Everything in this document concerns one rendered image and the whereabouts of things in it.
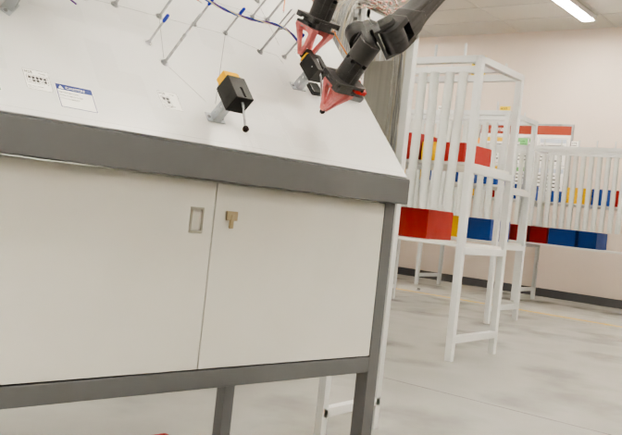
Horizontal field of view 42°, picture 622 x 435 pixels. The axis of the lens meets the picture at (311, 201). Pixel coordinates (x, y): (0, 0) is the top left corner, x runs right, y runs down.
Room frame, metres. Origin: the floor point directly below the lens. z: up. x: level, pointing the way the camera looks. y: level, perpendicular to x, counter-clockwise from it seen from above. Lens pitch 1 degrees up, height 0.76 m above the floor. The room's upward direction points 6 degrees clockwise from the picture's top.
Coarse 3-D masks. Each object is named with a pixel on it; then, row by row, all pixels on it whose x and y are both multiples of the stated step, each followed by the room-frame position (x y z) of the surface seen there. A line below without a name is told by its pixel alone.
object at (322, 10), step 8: (320, 0) 1.93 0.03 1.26; (328, 0) 1.92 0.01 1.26; (336, 0) 1.96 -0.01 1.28; (312, 8) 1.94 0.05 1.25; (320, 8) 1.93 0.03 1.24; (328, 8) 1.93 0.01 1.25; (304, 16) 1.96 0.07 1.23; (312, 16) 1.93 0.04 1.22; (320, 16) 1.94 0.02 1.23; (328, 16) 1.94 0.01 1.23; (328, 24) 1.95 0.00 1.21; (336, 24) 1.98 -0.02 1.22
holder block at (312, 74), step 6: (312, 54) 1.96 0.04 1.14; (306, 60) 1.96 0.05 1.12; (312, 60) 1.95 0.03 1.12; (318, 60) 1.97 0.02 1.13; (306, 66) 1.96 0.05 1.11; (318, 66) 1.94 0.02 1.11; (324, 66) 1.96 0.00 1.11; (306, 72) 1.96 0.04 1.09; (312, 72) 1.95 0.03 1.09; (318, 72) 1.94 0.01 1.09; (312, 78) 1.95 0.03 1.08; (318, 78) 1.96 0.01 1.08
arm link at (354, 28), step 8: (352, 24) 1.91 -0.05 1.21; (360, 24) 1.91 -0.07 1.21; (368, 24) 1.90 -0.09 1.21; (376, 24) 1.84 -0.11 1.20; (384, 24) 1.81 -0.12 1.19; (392, 24) 1.82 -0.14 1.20; (352, 32) 1.89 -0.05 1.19; (376, 32) 1.82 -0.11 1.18; (352, 40) 1.89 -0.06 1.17; (376, 40) 1.90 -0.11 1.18; (392, 56) 1.87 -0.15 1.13
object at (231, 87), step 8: (224, 80) 1.65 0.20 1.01; (232, 80) 1.64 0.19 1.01; (240, 80) 1.66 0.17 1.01; (224, 88) 1.64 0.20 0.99; (232, 88) 1.62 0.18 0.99; (240, 88) 1.64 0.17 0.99; (248, 88) 1.66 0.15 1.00; (224, 96) 1.64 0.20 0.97; (232, 96) 1.62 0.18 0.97; (240, 96) 1.62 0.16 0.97; (248, 96) 1.64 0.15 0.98; (224, 104) 1.64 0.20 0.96; (232, 104) 1.63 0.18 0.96; (240, 104) 1.64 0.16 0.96; (248, 104) 1.65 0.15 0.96; (216, 112) 1.68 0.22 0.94; (224, 112) 1.67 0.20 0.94; (240, 112) 1.66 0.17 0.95; (208, 120) 1.67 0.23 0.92; (216, 120) 1.69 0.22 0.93; (248, 128) 1.62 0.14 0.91
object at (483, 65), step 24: (456, 72) 4.87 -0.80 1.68; (480, 72) 4.47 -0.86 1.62; (504, 72) 4.72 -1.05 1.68; (480, 96) 4.50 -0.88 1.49; (432, 168) 5.12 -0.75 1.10; (456, 168) 4.88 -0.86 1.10; (480, 168) 4.57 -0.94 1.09; (504, 192) 4.93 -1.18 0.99; (504, 216) 4.92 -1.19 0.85; (408, 240) 4.71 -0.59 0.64; (432, 240) 4.70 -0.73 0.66; (456, 240) 4.50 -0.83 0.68; (504, 240) 4.91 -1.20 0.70; (456, 264) 4.49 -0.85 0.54; (504, 264) 4.93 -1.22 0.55; (456, 288) 4.48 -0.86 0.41; (456, 312) 4.48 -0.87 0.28; (456, 336) 4.51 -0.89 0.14; (480, 336) 4.75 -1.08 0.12
